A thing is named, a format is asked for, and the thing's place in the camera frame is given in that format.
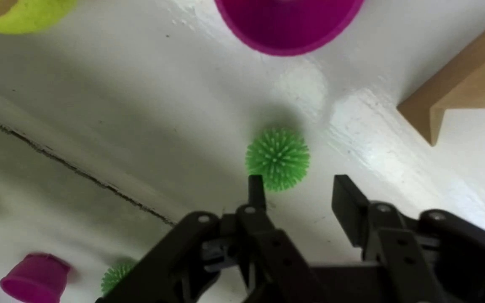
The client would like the tiny green spiky ball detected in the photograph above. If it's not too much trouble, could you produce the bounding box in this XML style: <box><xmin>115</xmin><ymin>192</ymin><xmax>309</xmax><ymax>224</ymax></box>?
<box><xmin>245</xmin><ymin>128</ymin><xmax>314</xmax><ymax>193</ymax></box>

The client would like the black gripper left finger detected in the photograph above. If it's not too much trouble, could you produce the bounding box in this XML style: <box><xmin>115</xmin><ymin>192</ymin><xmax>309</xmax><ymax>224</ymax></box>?
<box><xmin>97</xmin><ymin>173</ymin><xmax>324</xmax><ymax>303</ymax></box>

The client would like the purple plastic bowl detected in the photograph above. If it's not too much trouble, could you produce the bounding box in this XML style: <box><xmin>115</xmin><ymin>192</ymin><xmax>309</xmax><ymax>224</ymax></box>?
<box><xmin>213</xmin><ymin>0</ymin><xmax>368</xmax><ymax>59</ymax></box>

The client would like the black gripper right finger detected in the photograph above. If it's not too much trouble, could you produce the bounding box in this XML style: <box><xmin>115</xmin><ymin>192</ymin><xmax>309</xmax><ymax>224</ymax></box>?
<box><xmin>331</xmin><ymin>173</ymin><xmax>485</xmax><ymax>303</ymax></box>

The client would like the mirror panel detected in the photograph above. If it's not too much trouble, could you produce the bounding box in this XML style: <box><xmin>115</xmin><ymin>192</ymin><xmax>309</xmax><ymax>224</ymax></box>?
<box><xmin>0</xmin><ymin>108</ymin><xmax>199</xmax><ymax>303</ymax></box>

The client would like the yellow-green tennis ball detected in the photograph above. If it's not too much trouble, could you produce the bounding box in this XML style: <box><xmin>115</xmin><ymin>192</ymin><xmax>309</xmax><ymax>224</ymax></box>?
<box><xmin>0</xmin><ymin>0</ymin><xmax>80</xmax><ymax>37</ymax></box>

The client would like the tan wooden block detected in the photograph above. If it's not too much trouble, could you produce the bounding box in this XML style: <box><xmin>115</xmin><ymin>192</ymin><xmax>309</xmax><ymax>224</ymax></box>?
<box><xmin>396</xmin><ymin>8</ymin><xmax>485</xmax><ymax>148</ymax></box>

